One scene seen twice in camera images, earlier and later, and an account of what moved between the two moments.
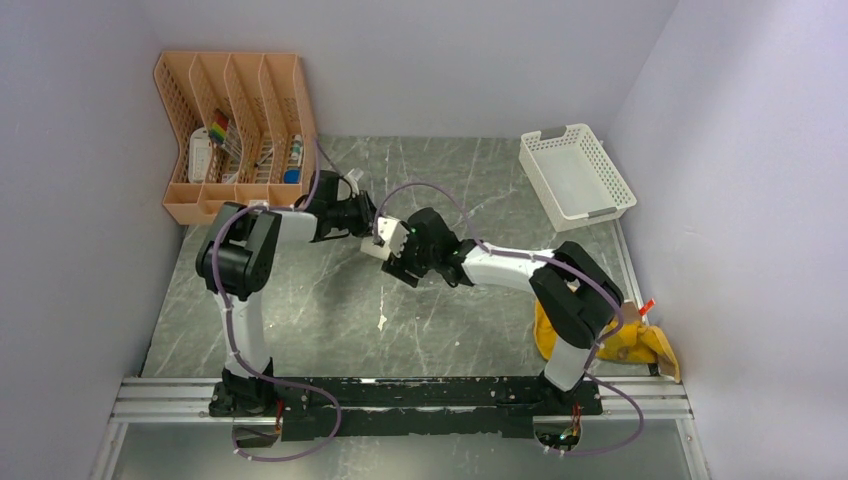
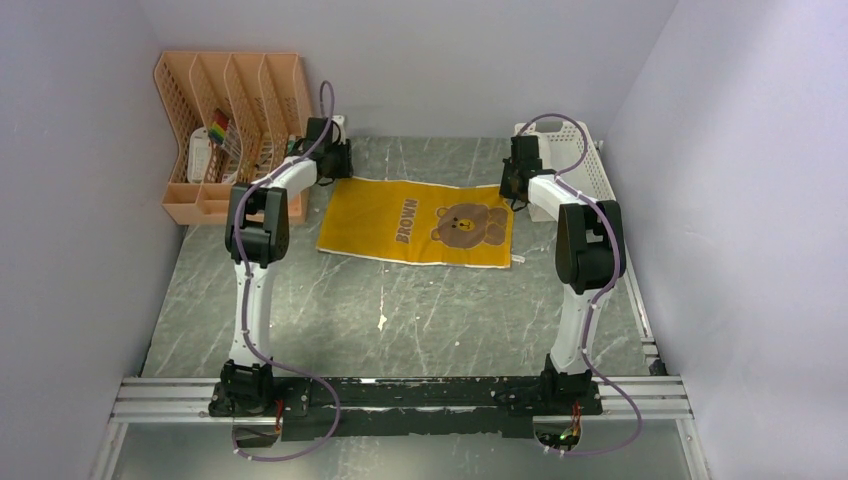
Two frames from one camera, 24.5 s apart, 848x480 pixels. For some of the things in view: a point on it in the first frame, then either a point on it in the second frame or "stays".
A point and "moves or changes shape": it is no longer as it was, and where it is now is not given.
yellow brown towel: [629, 339] moves or changes shape
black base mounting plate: [362, 408] stays
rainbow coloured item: [219, 126] stays
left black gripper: [367, 214] -> [347, 171]
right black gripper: [398, 266] -> [504, 189]
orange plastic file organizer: [244, 127] stays
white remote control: [200, 157] stays
